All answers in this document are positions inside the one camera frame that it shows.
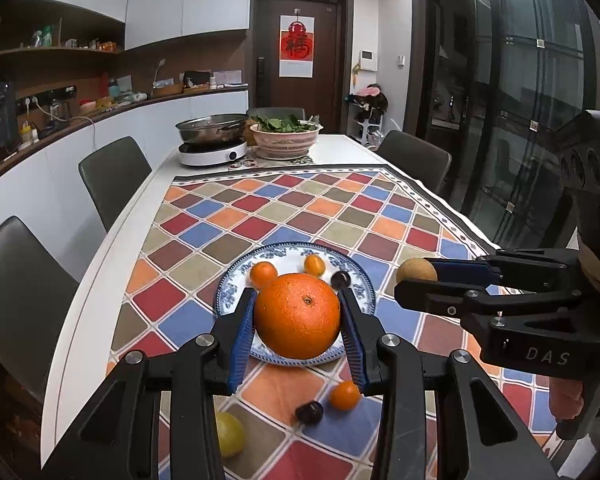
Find brown round fruit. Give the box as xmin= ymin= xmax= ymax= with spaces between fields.
xmin=396 ymin=258 xmax=438 ymax=285

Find medium orange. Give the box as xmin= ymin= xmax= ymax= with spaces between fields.
xmin=250 ymin=261 xmax=279 ymax=289

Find white counter cabinets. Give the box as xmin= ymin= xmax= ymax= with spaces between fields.
xmin=0 ymin=89 xmax=251 ymax=241

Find large orange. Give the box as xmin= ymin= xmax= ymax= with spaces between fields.
xmin=254 ymin=272 xmax=342 ymax=360

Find pink plastic basket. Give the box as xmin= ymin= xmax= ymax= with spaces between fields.
xmin=250 ymin=122 xmax=324 ymax=159

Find glass sliding doors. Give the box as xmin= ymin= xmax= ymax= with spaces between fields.
xmin=412 ymin=0 xmax=600 ymax=251

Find blue rimmed white plate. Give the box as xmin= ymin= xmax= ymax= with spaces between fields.
xmin=215 ymin=242 xmax=377 ymax=367

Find green leafy vegetables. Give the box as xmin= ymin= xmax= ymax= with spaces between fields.
xmin=252 ymin=114 xmax=321 ymax=133

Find colourful checkered tablecloth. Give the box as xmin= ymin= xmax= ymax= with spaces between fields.
xmin=107 ymin=165 xmax=581 ymax=480

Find steel pot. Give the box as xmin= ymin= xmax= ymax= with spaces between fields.
xmin=175 ymin=114 xmax=251 ymax=147

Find person's right hand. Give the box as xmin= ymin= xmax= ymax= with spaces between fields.
xmin=550 ymin=379 xmax=588 ymax=421

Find brown door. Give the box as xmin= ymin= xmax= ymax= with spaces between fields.
xmin=251 ymin=0 xmax=355 ymax=136

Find grey dining chair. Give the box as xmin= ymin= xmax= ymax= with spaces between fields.
xmin=78 ymin=136 xmax=153 ymax=233
xmin=0 ymin=216 xmax=81 ymax=401
xmin=377 ymin=130 xmax=452 ymax=196

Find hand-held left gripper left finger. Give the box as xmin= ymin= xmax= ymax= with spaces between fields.
xmin=40 ymin=287 xmax=257 ymax=480

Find green apple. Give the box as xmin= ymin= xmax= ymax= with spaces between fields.
xmin=215 ymin=412 xmax=246 ymax=458

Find white upper cabinets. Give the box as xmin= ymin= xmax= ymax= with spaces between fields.
xmin=12 ymin=0 xmax=253 ymax=52

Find red and white door poster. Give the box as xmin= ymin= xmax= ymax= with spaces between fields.
xmin=279 ymin=15 xmax=315 ymax=79

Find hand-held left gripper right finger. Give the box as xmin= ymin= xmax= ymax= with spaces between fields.
xmin=336 ymin=287 xmax=563 ymax=480

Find white induction cooker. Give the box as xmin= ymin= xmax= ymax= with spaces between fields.
xmin=178 ymin=139 xmax=248 ymax=167

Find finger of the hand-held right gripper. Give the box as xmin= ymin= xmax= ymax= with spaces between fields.
xmin=432 ymin=249 xmax=581 ymax=291
xmin=394 ymin=280 xmax=581 ymax=317

